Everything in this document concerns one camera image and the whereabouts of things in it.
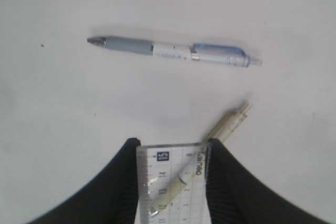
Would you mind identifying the cream coloured pen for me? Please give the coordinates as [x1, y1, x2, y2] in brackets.
[149, 101, 251, 218]

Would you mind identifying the grey blue pen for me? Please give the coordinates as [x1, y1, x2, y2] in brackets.
[87, 36, 262, 68]

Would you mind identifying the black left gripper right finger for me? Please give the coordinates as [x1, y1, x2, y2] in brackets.
[206, 138, 324, 223]

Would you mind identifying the transparent plastic ruler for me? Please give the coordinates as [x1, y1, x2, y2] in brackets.
[136, 143, 211, 223]

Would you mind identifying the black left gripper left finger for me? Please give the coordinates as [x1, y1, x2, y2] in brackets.
[32, 138, 141, 223]

